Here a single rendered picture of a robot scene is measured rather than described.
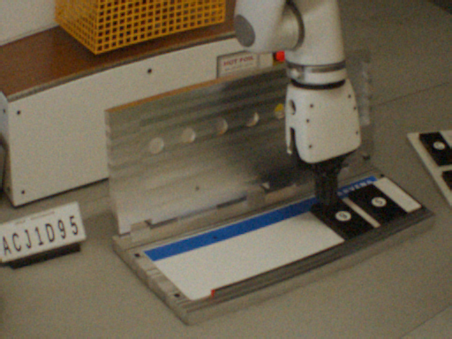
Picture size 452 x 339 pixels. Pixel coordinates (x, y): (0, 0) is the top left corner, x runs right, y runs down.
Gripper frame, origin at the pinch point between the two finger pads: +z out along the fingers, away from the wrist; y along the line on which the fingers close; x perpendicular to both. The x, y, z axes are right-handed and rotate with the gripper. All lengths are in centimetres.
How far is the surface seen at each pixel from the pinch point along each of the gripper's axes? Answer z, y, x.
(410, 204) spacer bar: 6.3, 14.8, -2.6
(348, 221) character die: 5.8, 3.3, -0.7
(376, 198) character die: 5.2, 10.8, 1.6
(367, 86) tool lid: -8.9, 16.8, 10.0
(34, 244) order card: 3.0, -38.5, 16.4
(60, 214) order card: -0.1, -32.8, 17.2
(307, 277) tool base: 8.9, -7.9, -6.2
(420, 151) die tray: 5.4, 30.2, 11.8
